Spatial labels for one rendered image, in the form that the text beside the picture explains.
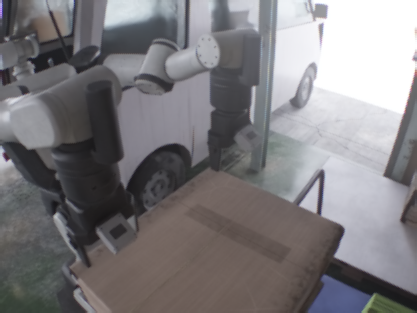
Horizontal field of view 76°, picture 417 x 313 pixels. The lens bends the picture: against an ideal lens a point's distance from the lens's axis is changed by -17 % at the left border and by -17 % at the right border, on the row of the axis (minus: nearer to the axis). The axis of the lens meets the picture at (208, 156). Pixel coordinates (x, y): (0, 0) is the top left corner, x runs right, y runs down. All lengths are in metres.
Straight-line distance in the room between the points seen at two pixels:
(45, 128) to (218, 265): 0.42
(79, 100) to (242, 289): 0.43
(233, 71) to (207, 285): 0.40
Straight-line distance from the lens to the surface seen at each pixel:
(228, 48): 0.57
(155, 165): 1.98
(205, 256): 0.65
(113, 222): 0.46
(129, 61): 0.87
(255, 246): 0.67
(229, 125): 0.63
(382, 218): 2.43
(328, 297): 1.74
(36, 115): 0.37
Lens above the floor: 1.61
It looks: 34 degrees down
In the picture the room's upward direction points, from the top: 1 degrees counter-clockwise
